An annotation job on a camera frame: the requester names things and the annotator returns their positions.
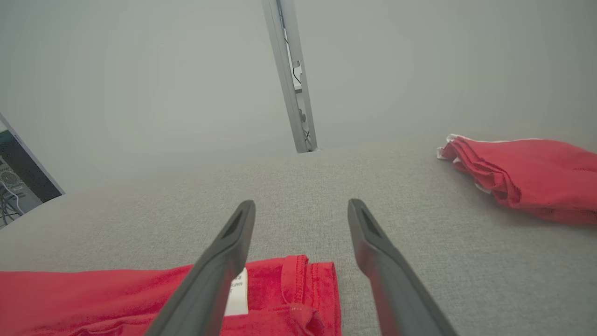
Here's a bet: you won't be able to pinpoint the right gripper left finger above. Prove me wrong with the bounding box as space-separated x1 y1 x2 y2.
145 200 257 336

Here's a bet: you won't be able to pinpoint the red shorts with white trim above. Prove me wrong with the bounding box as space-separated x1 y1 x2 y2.
437 134 597 226

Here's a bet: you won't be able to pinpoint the red Bulls basketball jersey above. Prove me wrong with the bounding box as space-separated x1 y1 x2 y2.
0 254 341 336

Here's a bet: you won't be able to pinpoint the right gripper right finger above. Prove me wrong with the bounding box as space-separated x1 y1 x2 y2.
347 198 458 336

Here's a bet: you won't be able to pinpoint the dark equipment with cables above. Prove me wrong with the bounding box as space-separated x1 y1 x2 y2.
0 112 65 229

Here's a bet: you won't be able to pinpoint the grey partition post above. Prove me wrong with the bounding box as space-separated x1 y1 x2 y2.
261 0 319 154

